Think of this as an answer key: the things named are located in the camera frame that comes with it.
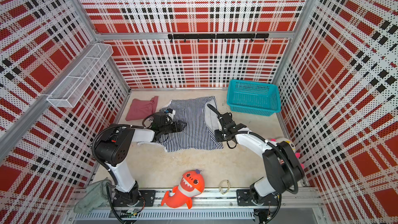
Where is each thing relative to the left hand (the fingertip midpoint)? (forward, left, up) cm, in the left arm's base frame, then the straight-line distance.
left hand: (184, 124), depth 99 cm
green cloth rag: (-40, +40, -1) cm, 56 cm away
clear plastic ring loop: (-37, -21, 0) cm, 42 cm away
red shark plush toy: (-36, -8, +7) cm, 38 cm away
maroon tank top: (+15, +32, -1) cm, 35 cm away
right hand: (-10, -23, +4) cm, 25 cm away
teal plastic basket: (+24, -50, -2) cm, 56 cm away
